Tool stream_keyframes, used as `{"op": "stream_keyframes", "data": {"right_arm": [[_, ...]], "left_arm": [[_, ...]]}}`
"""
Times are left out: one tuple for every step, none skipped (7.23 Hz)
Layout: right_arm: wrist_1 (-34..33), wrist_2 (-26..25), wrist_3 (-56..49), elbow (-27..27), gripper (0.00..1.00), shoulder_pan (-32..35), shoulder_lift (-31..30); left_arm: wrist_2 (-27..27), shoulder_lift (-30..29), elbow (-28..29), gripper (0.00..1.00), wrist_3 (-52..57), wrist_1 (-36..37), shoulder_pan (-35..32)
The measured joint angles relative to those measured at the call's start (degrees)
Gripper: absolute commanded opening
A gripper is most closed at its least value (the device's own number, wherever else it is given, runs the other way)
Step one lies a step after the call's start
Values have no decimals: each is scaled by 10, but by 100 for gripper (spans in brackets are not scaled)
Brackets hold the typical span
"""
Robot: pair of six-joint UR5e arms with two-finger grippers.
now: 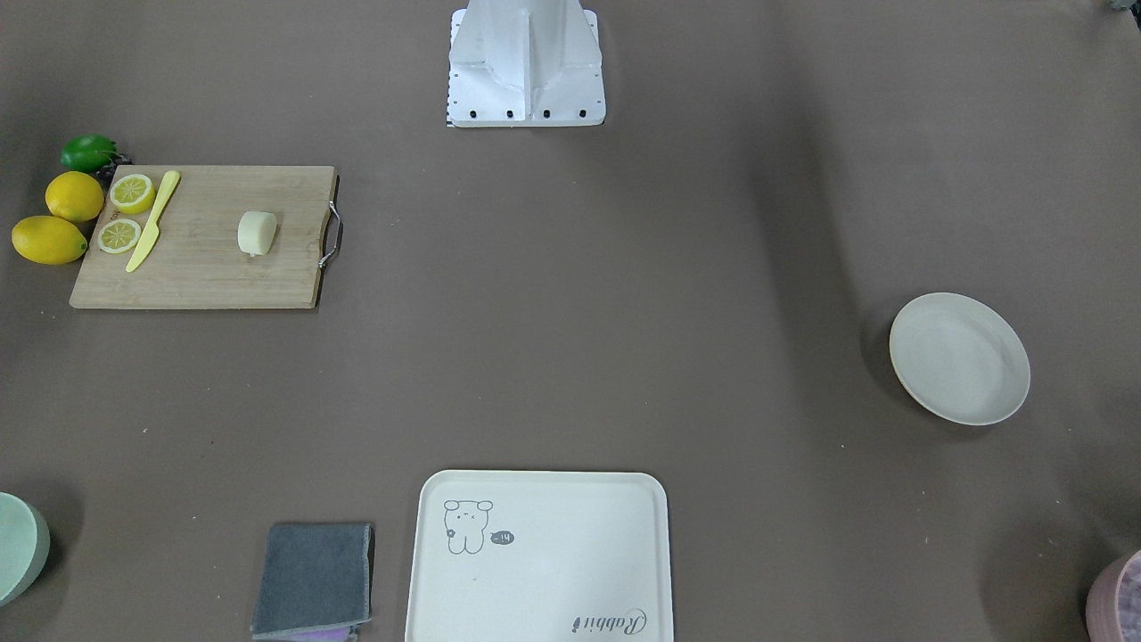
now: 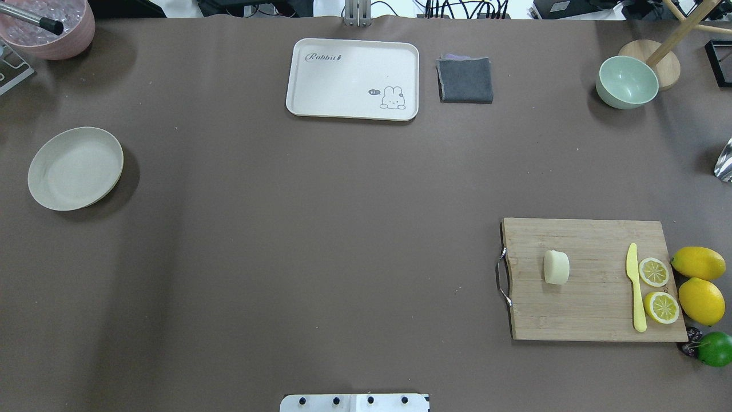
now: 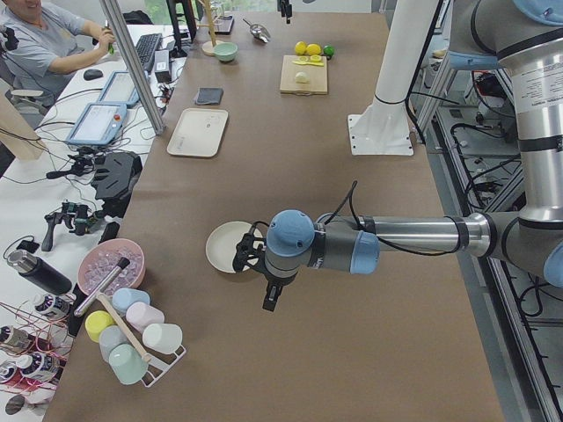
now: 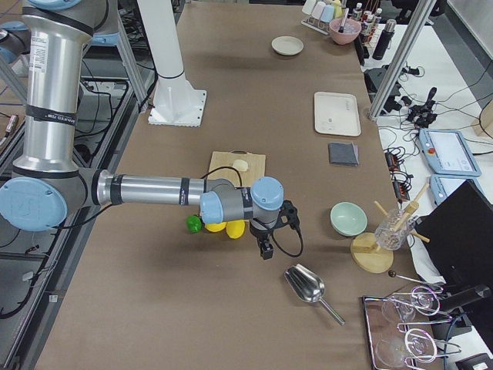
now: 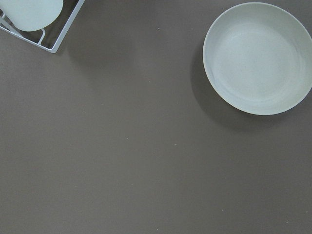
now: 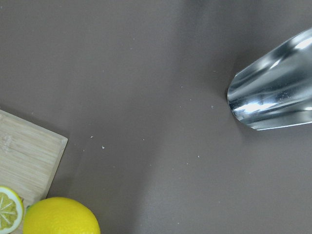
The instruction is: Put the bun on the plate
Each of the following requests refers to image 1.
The dark grapes beside lime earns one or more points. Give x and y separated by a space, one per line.
105 174

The mint green bowl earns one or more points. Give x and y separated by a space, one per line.
25 544

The yellow plastic knife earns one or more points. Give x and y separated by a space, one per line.
151 231

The lower lemon half slice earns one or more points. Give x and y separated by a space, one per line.
118 236

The cream rabbit tray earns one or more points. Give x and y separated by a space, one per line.
541 556

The whole lemon outer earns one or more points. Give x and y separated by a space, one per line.
48 240

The pink bowl with ice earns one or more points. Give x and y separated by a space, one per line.
1113 605

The beige round plate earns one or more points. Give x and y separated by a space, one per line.
959 359

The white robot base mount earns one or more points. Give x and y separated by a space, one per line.
515 64

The lemon half slice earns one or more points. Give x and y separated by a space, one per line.
132 194
118 236

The upper lemon half slice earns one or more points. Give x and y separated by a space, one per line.
132 194

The grey folded cloth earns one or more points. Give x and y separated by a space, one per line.
315 582

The green lime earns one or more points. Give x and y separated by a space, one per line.
88 153

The whole lemon near lime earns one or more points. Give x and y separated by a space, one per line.
74 196

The wooden cutting board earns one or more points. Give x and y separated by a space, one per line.
197 264

